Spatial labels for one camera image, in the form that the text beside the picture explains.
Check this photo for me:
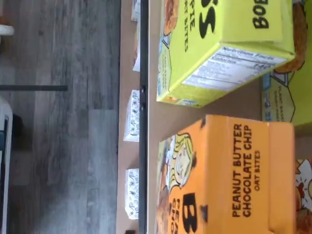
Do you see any white box, mostly hidden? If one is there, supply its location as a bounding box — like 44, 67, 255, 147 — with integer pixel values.
130, 0, 142, 22

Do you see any orange oat box, half hidden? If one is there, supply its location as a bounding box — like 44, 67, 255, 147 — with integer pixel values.
293, 158, 312, 234

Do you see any white and wood chair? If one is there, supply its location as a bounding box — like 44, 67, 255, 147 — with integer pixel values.
0, 23, 15, 53

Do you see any black shelf edge rail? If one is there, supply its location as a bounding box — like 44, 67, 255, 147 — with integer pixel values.
137, 0, 150, 234

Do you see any brown upper shelf board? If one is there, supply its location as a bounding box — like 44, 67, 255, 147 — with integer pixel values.
146, 0, 297, 234

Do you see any yellow-green oat bites box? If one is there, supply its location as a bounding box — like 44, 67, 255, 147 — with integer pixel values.
156, 0, 296, 109

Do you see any white floral print box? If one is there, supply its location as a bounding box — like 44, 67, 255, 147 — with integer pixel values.
124, 168, 140, 221
123, 89, 140, 142

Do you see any brown lower shelf board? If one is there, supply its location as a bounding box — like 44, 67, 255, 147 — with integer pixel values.
115, 0, 141, 234

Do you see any thin black rod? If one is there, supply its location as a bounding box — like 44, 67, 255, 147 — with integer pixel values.
0, 85, 68, 92

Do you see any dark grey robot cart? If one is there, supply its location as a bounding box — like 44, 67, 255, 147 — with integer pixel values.
0, 97, 14, 234

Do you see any brown shelf board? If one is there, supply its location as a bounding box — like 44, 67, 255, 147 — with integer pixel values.
146, 0, 297, 234
115, 0, 141, 234

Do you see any green oat box, half hidden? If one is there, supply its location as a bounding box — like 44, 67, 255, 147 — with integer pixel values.
260, 0, 312, 128

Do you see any orange peanut butter oat box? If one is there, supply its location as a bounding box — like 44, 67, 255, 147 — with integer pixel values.
157, 114, 296, 234

